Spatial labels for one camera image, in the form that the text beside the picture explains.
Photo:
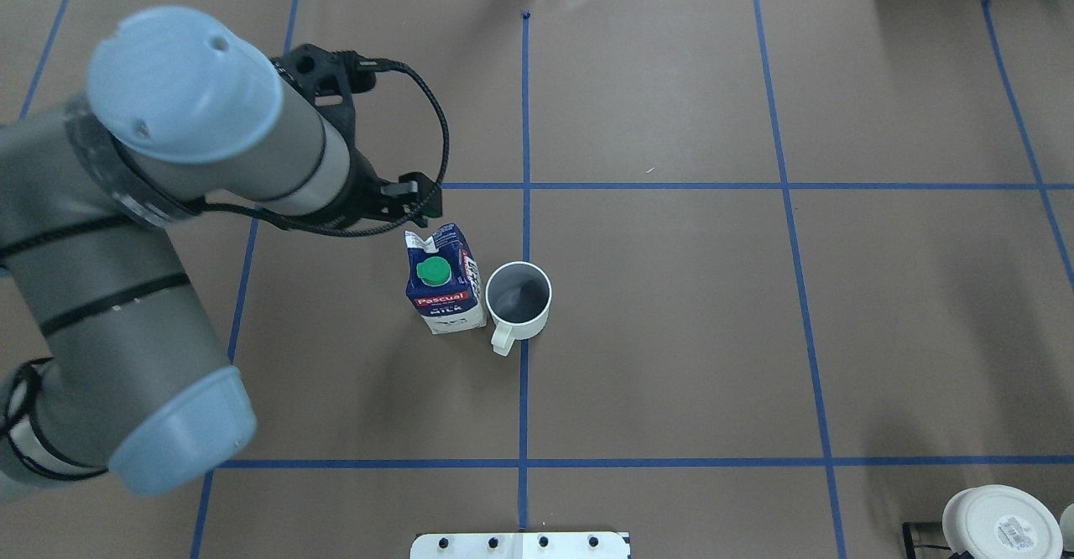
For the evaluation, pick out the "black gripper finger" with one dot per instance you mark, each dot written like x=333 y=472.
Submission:
x=414 y=197

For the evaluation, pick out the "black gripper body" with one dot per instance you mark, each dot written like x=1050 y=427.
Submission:
x=362 y=189

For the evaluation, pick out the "milk carton blue white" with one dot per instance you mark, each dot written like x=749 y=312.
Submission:
x=444 y=281

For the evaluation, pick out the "white HOME mug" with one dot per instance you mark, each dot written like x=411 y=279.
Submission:
x=518 y=296

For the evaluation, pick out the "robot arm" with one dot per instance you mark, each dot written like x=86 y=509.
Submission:
x=179 y=117

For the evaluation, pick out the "white cup on rack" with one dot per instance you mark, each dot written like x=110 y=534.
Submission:
x=998 y=521

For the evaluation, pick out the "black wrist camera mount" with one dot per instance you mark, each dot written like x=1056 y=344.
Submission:
x=327 y=79

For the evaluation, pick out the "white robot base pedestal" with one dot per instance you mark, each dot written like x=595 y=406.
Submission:
x=563 y=544

